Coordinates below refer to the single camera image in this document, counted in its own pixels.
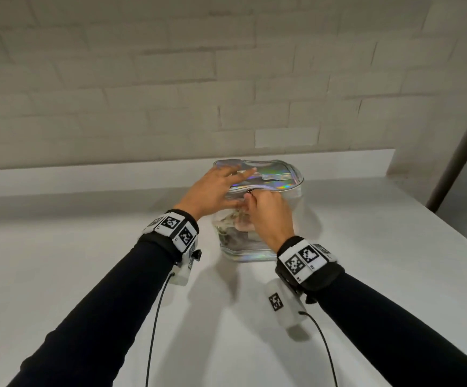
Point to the person's left hand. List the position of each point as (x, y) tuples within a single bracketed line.
[(209, 193)]

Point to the person's right hand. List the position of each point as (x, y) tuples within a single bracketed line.
[(269, 217)]

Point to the clear plastic zip bag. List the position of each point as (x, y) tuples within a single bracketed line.
[(269, 177)]

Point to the person's left forearm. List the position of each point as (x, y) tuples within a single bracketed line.
[(96, 318)]

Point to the person's right forearm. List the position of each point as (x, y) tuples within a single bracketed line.
[(398, 330)]

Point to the black left wristband with markers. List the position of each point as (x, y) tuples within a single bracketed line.
[(173, 231)]

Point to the black wristband with markers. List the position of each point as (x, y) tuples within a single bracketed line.
[(173, 231), (306, 261)]

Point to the black right wristband with markers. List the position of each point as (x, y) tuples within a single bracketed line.
[(306, 261)]

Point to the grey metal pole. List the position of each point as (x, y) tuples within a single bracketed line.
[(459, 153)]

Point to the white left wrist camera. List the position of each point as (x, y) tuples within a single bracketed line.
[(181, 274)]

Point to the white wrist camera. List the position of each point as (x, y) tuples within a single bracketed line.
[(283, 304), (181, 274)]

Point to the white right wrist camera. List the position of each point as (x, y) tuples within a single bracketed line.
[(283, 304)]

